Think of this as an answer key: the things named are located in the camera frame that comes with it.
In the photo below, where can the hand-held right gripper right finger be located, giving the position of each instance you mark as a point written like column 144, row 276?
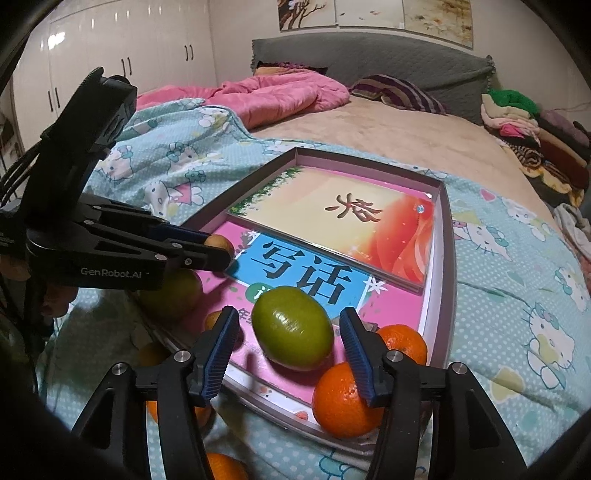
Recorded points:
column 360, row 360

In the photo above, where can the pink and blue book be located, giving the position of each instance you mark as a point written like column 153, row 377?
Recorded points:
column 295, row 272

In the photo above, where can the large green citrus fruit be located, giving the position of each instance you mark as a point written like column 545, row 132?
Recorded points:
column 293, row 327

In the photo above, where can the floral triptych wall painting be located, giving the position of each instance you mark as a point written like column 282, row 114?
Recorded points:
column 369, row 11

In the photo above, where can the person's left hand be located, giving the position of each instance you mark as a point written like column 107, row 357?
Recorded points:
column 57, row 299

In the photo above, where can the white glossy wardrobe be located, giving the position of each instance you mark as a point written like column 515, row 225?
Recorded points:
column 138, row 46

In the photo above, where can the small yellow-green citrus fruit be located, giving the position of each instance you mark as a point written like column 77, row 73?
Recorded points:
column 173, row 297

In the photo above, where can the white crumpled cloth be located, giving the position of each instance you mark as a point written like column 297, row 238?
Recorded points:
column 572, row 226

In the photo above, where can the beige bed sheet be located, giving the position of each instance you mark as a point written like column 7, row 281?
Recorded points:
column 415, row 138

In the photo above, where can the purple striped pillow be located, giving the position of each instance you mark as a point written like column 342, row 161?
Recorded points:
column 401, row 94

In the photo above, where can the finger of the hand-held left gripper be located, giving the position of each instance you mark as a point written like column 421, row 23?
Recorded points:
column 207, row 262
column 184, row 235

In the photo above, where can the pile of folded clothes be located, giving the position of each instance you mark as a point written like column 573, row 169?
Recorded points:
column 531, row 134

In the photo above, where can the teal cartoon cat blanket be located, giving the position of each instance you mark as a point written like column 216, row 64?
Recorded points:
column 508, row 277

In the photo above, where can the grey padded headboard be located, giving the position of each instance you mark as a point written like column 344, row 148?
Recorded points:
column 369, row 60

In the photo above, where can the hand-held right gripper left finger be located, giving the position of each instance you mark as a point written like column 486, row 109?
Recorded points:
column 221, row 355

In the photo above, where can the cream and orange book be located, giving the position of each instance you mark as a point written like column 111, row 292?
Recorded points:
column 323, row 240

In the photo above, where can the shallow grey cardboard box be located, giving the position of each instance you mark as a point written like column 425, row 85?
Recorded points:
column 447, row 277

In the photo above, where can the orange tangerine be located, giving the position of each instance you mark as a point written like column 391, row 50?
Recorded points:
column 203, row 414
column 406, row 344
column 344, row 401
column 226, row 468

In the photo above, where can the pink quilt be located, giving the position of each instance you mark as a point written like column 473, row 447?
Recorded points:
column 277, row 97

